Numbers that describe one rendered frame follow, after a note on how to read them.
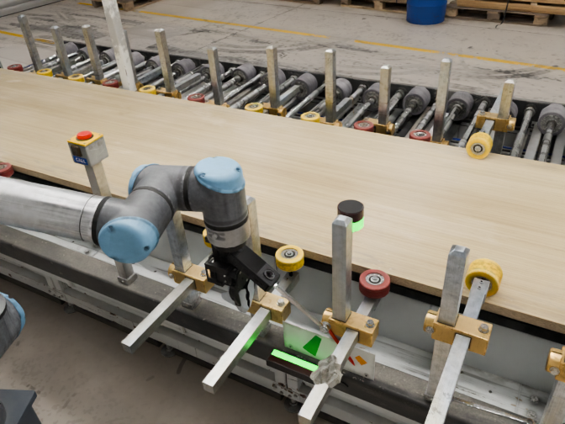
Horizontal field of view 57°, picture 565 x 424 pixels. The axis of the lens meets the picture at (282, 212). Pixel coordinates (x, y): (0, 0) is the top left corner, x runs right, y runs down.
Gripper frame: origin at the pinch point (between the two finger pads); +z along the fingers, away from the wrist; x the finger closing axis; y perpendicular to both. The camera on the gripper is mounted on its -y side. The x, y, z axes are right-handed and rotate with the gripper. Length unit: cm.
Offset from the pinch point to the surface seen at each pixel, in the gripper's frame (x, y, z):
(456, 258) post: -14.5, -41.0, -17.2
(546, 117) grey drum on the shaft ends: -163, -50, 16
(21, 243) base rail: -17, 111, 28
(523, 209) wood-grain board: -77, -50, 8
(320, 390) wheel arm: 5.1, -20.2, 11.9
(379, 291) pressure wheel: -25.6, -22.8, 8.2
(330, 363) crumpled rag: -2.1, -19.2, 11.3
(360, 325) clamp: -15.1, -21.6, 11.0
